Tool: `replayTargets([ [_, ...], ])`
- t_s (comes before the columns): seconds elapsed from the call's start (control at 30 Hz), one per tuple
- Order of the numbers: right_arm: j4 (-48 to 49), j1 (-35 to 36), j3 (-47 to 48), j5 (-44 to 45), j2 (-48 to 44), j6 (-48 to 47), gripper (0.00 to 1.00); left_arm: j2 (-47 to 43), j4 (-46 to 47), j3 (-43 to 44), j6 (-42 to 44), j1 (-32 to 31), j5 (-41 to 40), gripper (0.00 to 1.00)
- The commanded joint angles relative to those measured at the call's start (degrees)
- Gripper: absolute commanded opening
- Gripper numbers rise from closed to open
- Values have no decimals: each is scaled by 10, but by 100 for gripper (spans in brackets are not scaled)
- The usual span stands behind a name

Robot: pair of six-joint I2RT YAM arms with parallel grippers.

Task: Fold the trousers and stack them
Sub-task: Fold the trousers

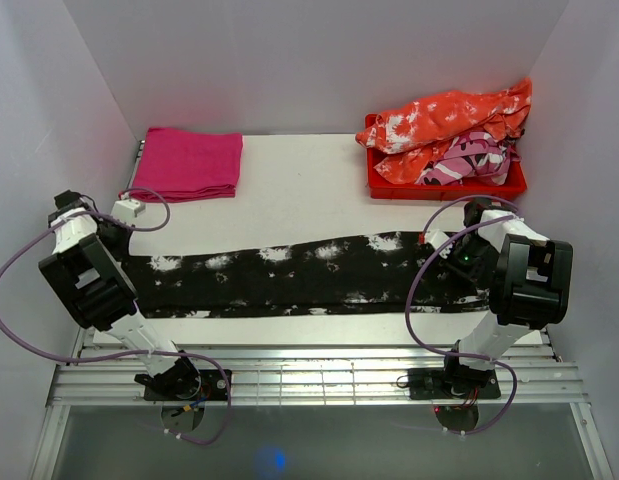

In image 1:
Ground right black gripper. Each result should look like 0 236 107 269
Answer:
437 234 493 291

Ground black white tie-dye trousers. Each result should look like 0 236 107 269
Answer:
119 229 490 320

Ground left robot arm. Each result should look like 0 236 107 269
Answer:
38 190 202 400

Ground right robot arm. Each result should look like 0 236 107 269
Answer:
440 197 574 397

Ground folded magenta trousers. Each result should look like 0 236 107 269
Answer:
131 127 243 203

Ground pink camouflage trousers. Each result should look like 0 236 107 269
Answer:
416 131 520 186

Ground orange white tie-dye trousers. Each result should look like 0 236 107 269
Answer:
355 78 533 185

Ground red plastic bin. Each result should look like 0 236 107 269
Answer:
365 113 526 200

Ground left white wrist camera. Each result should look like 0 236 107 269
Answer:
111 198 146 225

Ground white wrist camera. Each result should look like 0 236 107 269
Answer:
423 229 455 260
111 198 146 225

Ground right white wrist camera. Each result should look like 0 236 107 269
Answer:
423 229 455 260

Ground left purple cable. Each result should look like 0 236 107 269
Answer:
0 187 234 446

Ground purple cable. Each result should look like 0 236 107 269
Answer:
0 187 234 446
388 196 525 437

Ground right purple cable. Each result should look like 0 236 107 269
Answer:
388 196 525 437

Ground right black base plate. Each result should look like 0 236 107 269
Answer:
407 366 501 400

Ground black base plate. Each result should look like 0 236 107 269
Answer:
407 366 501 400
142 369 233 402

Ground aluminium rail frame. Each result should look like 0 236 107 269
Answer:
47 343 588 406

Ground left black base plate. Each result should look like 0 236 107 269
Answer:
142 369 233 402

